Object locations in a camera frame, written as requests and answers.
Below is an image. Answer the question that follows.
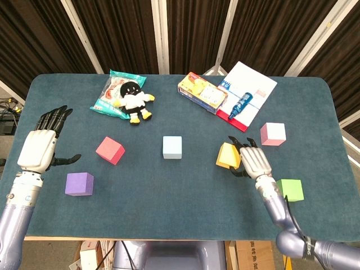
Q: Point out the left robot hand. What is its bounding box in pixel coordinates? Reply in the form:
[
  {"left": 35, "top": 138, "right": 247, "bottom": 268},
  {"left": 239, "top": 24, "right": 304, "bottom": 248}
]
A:
[{"left": 17, "top": 105, "right": 82, "bottom": 174}]

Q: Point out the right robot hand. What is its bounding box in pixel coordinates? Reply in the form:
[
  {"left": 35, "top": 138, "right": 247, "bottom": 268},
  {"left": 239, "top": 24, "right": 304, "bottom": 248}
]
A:
[{"left": 228, "top": 136, "right": 273, "bottom": 179}]

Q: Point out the yellow foam cube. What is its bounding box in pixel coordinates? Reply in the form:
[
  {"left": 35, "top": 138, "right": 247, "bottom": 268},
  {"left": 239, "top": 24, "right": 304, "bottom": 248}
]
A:
[{"left": 215, "top": 142, "right": 242, "bottom": 169}]

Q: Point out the green foam cube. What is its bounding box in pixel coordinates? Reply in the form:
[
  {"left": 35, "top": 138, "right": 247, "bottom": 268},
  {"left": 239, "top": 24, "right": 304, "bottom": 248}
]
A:
[{"left": 275, "top": 178, "right": 304, "bottom": 203}]

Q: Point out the red foam cube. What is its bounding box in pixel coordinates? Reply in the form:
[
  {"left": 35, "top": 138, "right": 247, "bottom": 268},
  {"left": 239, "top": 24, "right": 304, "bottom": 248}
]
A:
[{"left": 95, "top": 136, "right": 126, "bottom": 166}]

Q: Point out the light blue foam cube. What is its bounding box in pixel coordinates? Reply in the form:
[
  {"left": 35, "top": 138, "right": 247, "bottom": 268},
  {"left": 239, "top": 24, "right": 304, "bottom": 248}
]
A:
[{"left": 162, "top": 136, "right": 183, "bottom": 160}]

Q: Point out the pink foam cube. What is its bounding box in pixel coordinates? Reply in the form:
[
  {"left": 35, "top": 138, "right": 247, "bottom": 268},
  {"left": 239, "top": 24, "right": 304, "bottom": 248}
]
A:
[{"left": 259, "top": 122, "right": 287, "bottom": 146}]

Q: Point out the purple foam cube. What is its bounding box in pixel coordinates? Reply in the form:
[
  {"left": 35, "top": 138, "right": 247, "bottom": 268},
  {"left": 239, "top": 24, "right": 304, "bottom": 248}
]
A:
[{"left": 65, "top": 172, "right": 95, "bottom": 196}]

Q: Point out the blue bottle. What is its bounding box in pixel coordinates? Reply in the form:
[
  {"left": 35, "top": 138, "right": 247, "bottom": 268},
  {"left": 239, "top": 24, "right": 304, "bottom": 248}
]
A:
[{"left": 227, "top": 92, "right": 253, "bottom": 121}]

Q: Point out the teal snack bag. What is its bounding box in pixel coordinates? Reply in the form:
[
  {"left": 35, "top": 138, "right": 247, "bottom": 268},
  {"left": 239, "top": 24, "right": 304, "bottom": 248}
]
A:
[{"left": 89, "top": 69, "right": 147, "bottom": 119}]

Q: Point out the white red book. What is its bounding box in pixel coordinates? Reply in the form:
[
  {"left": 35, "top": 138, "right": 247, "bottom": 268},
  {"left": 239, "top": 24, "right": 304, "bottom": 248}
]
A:
[{"left": 216, "top": 61, "right": 278, "bottom": 133}]

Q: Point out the yellow blue cookie box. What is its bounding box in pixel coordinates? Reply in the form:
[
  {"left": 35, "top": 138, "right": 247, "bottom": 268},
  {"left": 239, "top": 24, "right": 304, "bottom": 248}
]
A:
[{"left": 177, "top": 72, "right": 229, "bottom": 115}]

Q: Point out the teal felt table mat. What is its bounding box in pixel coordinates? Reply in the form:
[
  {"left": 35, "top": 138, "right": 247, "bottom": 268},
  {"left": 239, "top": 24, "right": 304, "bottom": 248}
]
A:
[{"left": 0, "top": 73, "right": 360, "bottom": 242}]

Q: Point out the brown cardboard box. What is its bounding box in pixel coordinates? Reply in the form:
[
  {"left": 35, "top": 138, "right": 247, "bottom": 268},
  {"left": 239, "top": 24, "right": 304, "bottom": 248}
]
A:
[{"left": 228, "top": 240, "right": 276, "bottom": 270}]

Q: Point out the black white plush doll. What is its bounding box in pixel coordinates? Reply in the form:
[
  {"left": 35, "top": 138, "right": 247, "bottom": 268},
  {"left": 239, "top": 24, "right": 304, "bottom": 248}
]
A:
[{"left": 113, "top": 83, "right": 156, "bottom": 126}]

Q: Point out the white red carton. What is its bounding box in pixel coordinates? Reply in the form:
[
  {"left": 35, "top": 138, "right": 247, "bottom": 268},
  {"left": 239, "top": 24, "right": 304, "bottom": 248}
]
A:
[{"left": 79, "top": 241, "right": 99, "bottom": 270}]

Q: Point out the grey robot torso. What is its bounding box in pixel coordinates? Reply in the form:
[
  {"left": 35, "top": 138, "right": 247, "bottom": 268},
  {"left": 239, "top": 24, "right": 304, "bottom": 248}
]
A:
[{"left": 112, "top": 240, "right": 227, "bottom": 270}]

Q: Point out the dark brown curtain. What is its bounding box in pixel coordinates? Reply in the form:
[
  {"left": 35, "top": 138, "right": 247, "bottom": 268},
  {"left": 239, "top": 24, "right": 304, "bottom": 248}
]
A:
[{"left": 0, "top": 0, "right": 360, "bottom": 133}]

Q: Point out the thin black cable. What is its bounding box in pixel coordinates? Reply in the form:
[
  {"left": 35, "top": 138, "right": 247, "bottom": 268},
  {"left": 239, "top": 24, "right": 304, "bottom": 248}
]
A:
[{"left": 283, "top": 195, "right": 310, "bottom": 245}]

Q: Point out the black printed arm strap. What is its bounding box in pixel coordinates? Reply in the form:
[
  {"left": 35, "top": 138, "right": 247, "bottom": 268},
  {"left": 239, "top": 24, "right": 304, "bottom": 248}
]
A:
[{"left": 302, "top": 236, "right": 317, "bottom": 261}]

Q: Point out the white frame post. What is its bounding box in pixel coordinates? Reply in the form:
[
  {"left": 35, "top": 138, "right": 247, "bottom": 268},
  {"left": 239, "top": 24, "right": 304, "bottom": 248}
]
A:
[
  {"left": 283, "top": 0, "right": 352, "bottom": 77},
  {"left": 213, "top": 0, "right": 240, "bottom": 76},
  {"left": 151, "top": 0, "right": 170, "bottom": 75},
  {"left": 60, "top": 0, "right": 105, "bottom": 75}
]

